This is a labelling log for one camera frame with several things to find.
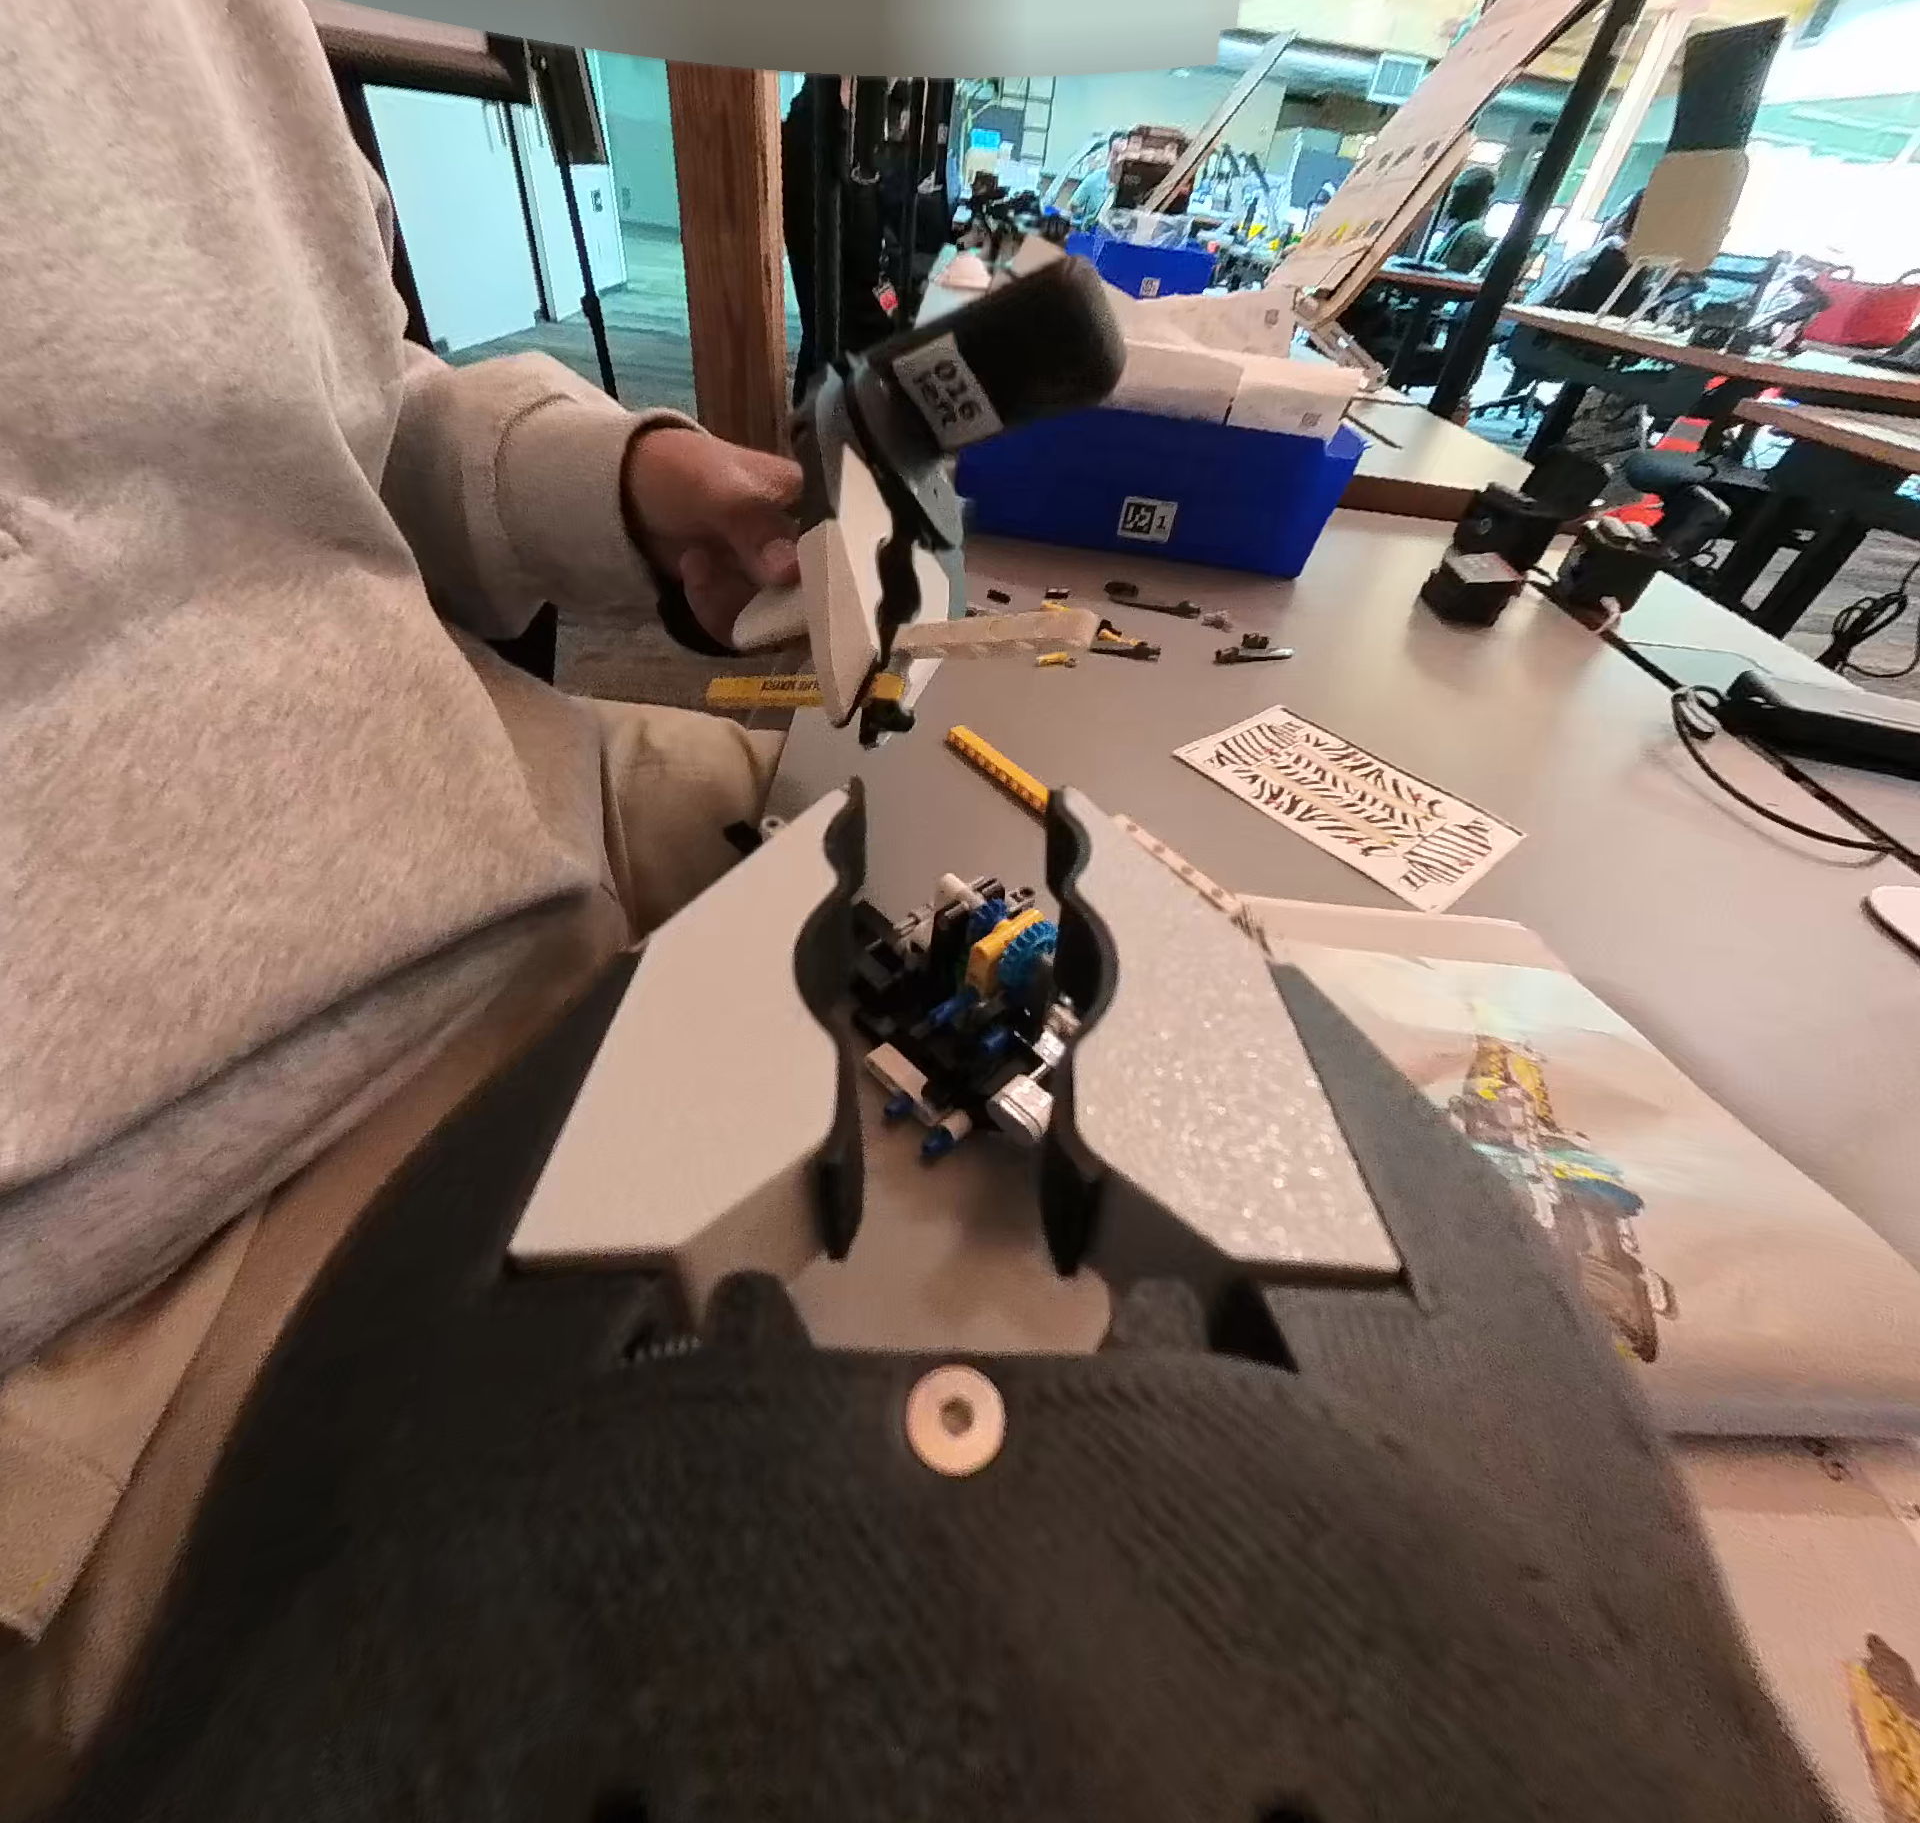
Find wooden background table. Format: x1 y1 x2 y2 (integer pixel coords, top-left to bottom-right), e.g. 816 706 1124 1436
1501 300 1920 422

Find small black box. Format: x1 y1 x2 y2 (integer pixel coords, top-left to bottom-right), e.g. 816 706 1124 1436
1423 549 1533 630
1561 509 1727 612
1455 480 1570 565

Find lego box with yellow print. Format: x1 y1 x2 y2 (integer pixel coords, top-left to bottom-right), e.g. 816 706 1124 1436
1665 1433 1920 1823

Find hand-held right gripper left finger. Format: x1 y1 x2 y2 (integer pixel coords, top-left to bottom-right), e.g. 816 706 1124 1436
509 778 873 1295

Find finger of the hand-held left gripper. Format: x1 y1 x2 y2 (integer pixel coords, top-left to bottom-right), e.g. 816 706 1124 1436
857 500 972 748
796 480 904 723

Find wooden post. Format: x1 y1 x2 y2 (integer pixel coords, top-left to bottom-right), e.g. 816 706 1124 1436
666 59 797 461

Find short yellow lego beam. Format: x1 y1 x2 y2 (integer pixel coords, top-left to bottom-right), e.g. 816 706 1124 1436
945 723 1055 815

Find blue plastic bin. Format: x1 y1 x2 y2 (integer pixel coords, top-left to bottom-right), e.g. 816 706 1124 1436
952 404 1370 580

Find black power adapter with cable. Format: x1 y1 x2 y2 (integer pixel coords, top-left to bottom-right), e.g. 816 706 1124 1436
1591 609 1920 868

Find white paper bags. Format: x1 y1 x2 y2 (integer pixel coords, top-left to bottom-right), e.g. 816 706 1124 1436
1116 284 1370 440

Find striped sticker sheet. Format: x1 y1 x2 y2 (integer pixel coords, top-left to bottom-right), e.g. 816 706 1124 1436
1172 704 1528 913

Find lego instruction booklet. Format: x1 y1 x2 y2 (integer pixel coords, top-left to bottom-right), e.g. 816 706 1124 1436
1236 894 1920 1441

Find person's grey sweatshirt torso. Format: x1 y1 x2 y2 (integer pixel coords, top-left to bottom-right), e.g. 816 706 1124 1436
0 0 635 1382

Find cardboard display board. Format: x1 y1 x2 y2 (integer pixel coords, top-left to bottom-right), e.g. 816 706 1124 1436
1296 0 1660 355

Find person's left forearm grey sleeve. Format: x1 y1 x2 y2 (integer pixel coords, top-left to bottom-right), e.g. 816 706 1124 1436
375 345 707 642

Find tan lego beam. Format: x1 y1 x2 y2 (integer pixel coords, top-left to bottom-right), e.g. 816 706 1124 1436
1125 821 1246 913
705 605 1111 733

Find black blue yellow lego assembly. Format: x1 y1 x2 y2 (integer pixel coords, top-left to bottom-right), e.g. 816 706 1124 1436
855 869 1085 1160

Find flat black device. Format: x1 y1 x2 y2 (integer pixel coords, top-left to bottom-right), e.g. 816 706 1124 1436
1717 669 1920 781

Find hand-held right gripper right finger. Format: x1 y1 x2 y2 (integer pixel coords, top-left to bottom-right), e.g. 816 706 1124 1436
1036 783 1409 1300

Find person's left hand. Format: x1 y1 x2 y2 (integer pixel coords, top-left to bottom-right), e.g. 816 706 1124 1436
621 428 808 656

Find black tripod stand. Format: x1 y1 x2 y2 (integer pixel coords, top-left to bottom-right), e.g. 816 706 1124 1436
780 74 962 363

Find small blue bin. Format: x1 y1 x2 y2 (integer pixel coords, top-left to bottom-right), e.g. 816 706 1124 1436
1071 234 1218 303

